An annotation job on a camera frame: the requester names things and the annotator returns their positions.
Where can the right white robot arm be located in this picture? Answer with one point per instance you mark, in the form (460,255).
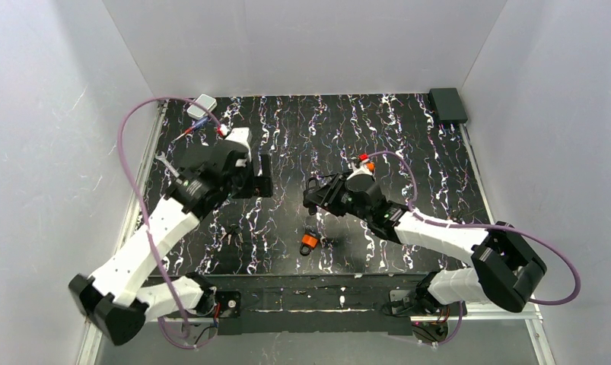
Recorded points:
(501,269)

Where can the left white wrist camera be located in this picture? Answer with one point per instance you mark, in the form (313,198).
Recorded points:
(241,137)

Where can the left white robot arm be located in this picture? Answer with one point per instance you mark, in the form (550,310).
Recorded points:
(114,297)

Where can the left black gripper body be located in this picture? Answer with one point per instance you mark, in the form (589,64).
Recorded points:
(260,178)

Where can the white rectangular box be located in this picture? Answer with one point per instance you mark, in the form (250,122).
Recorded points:
(201,106)

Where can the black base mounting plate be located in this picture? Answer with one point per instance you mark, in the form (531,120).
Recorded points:
(253,304)

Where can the silver open-end wrench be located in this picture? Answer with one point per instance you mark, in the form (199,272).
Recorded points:
(162,157)

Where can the black padlock with keys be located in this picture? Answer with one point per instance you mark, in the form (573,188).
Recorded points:
(233,235)

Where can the aluminium frame rail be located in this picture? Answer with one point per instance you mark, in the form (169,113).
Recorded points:
(93,336)

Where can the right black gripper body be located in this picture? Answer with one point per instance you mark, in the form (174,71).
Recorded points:
(326,192)

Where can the black box in corner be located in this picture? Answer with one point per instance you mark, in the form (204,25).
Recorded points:
(447,105)

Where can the blue red small screwdriver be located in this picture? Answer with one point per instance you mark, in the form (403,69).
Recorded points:
(196,125)

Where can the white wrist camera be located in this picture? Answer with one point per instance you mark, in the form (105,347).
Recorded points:
(241,137)
(358,167)

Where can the orange padlock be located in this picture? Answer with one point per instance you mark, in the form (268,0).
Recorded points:
(309,242)

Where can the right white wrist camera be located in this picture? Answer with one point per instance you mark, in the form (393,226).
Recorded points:
(358,167)

